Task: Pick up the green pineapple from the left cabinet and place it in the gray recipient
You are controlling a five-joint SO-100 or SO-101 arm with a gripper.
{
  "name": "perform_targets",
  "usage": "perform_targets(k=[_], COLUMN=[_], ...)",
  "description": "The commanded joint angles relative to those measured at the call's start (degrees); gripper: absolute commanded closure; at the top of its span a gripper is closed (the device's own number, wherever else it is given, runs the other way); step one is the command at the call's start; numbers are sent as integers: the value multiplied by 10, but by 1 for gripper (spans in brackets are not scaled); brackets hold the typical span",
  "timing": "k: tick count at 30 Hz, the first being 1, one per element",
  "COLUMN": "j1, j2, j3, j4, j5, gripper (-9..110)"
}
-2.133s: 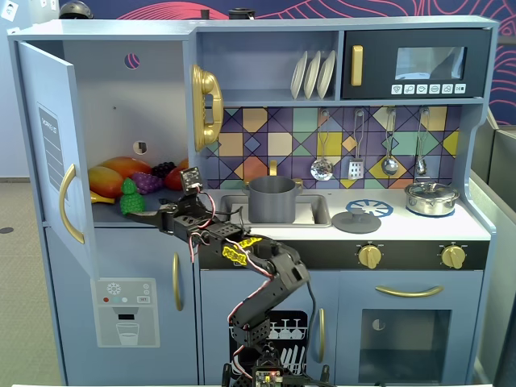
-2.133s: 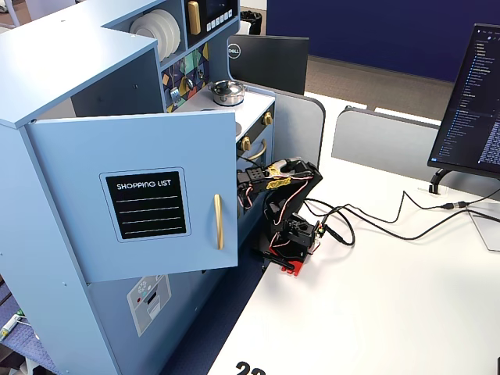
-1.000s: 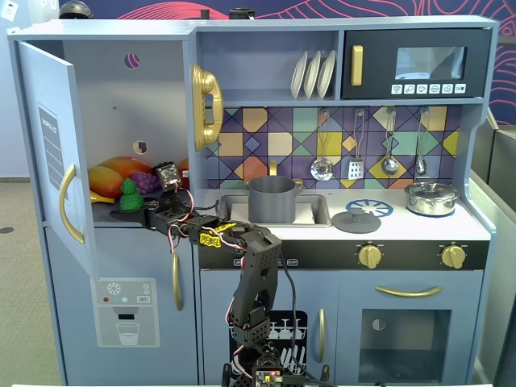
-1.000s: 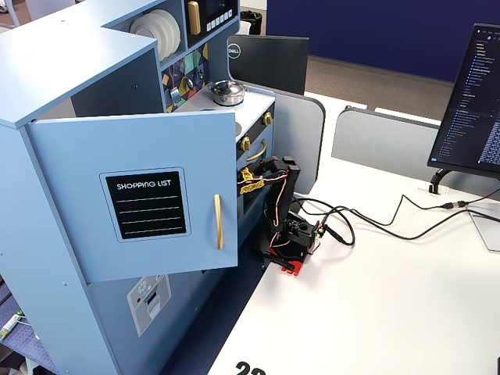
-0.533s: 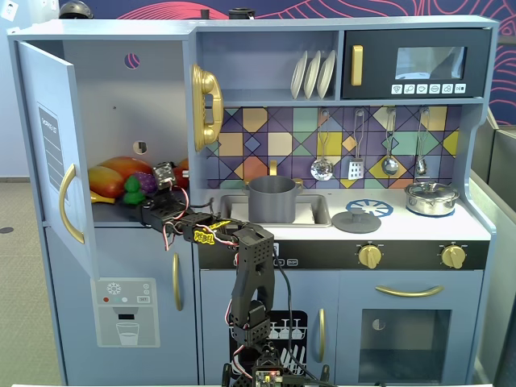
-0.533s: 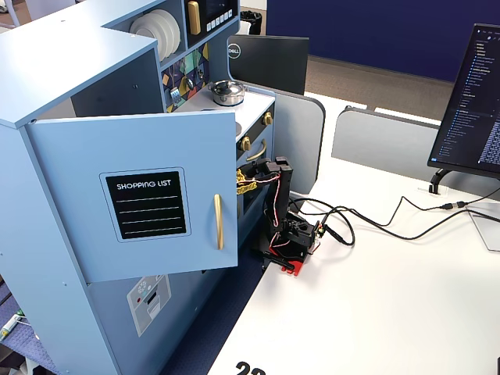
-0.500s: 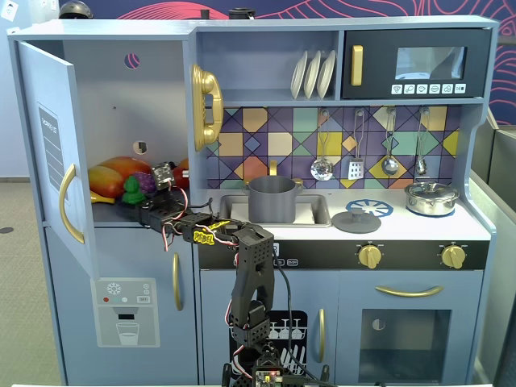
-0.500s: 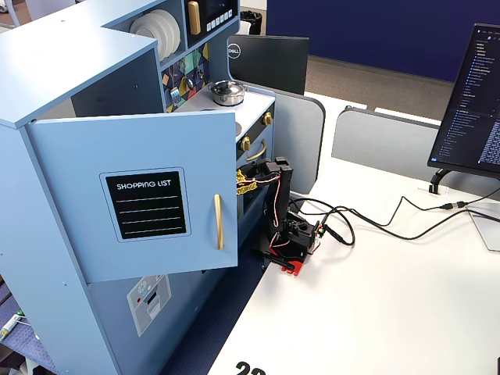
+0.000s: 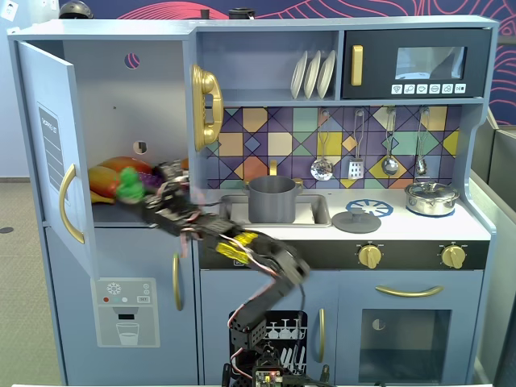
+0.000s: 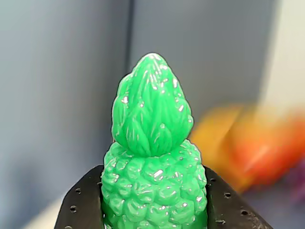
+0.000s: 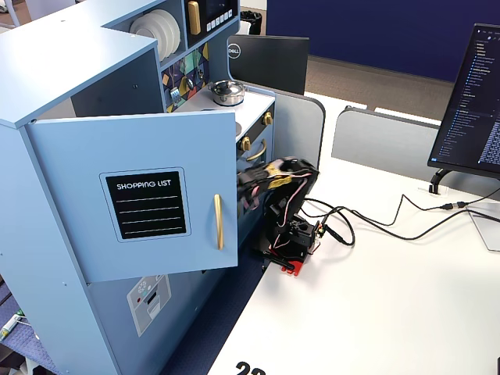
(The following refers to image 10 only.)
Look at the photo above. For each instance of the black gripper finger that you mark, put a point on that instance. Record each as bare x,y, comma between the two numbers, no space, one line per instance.
228,210
83,202

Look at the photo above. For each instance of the green toy pineapple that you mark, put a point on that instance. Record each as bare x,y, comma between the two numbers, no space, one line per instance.
152,181

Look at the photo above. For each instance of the red-orange toy mango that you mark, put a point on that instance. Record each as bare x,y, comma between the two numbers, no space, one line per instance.
267,152

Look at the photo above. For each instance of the purple toy grapes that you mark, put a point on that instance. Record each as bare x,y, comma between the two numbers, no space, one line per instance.
299,183

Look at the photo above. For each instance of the yellow-orange toy mango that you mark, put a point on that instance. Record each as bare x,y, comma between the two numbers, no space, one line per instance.
212,133

